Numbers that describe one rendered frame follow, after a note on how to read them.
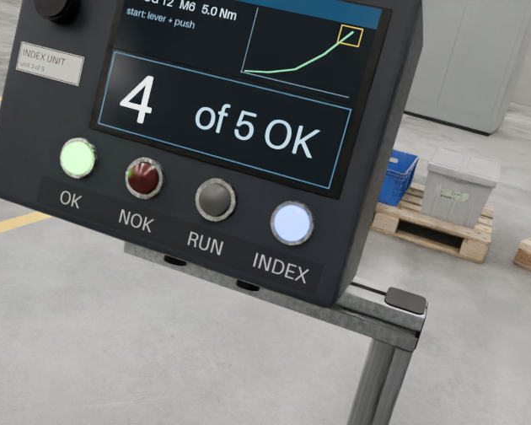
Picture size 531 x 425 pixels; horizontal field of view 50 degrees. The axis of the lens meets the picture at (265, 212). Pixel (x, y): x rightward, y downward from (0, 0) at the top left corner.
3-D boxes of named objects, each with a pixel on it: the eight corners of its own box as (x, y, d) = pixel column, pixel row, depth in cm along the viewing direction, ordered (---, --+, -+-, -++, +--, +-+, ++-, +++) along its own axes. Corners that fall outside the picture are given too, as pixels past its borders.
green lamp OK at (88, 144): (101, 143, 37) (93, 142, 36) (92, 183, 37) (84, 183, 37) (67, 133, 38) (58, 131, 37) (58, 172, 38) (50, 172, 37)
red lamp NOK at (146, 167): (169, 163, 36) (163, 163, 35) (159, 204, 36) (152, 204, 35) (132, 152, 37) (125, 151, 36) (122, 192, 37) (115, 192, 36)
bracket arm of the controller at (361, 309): (417, 333, 43) (429, 298, 41) (414, 353, 40) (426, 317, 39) (142, 240, 48) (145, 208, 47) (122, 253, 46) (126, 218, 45)
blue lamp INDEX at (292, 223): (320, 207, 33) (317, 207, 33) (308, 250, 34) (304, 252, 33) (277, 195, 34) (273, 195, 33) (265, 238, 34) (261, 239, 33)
